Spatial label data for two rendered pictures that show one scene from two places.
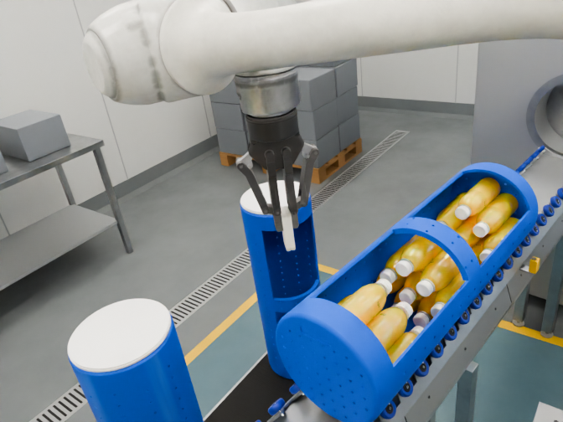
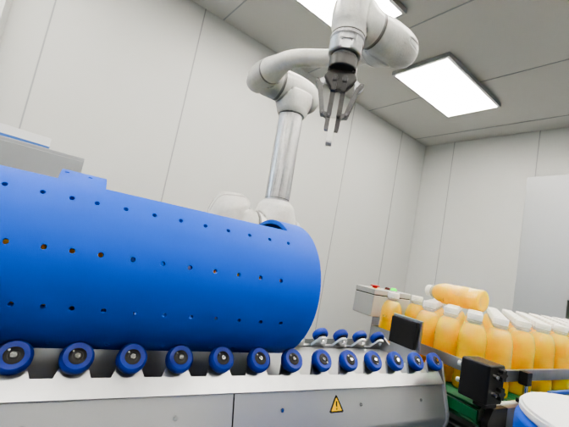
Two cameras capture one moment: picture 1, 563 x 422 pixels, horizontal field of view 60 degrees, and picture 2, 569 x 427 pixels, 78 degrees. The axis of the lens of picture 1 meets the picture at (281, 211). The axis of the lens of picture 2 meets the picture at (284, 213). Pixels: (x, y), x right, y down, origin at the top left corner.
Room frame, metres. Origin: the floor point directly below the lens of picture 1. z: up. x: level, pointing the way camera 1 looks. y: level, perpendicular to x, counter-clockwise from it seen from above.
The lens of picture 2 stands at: (1.54, 0.12, 1.17)
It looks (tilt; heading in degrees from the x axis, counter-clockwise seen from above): 6 degrees up; 193
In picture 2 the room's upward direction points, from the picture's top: 11 degrees clockwise
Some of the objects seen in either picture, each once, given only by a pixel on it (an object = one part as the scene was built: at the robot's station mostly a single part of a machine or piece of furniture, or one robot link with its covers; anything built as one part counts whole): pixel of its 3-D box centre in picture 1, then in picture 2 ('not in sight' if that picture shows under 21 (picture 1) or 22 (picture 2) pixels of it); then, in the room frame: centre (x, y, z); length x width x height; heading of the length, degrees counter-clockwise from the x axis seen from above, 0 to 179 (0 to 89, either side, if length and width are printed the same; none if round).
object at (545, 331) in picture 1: (555, 285); not in sight; (1.79, -1.25, 0.31); 0.06 x 0.06 x 0.63; 43
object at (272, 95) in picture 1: (267, 90); (345, 48); (0.69, -0.01, 1.72); 0.09 x 0.09 x 0.06
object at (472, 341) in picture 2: not in sight; (470, 353); (0.46, 0.45, 0.99); 0.07 x 0.07 x 0.19
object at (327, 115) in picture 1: (283, 100); not in sight; (4.58, -0.17, 0.59); 1.20 x 0.80 x 1.19; 50
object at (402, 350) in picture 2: not in sight; (403, 338); (0.45, 0.28, 0.99); 0.10 x 0.02 x 0.12; 43
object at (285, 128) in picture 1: (275, 138); (341, 74); (0.69, -0.01, 1.65); 0.08 x 0.07 x 0.09; 96
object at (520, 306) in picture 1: (524, 275); not in sight; (1.89, -1.16, 0.31); 0.06 x 0.06 x 0.63; 43
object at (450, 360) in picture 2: not in sight; (420, 348); (0.40, 0.34, 0.96); 0.40 x 0.01 x 0.03; 43
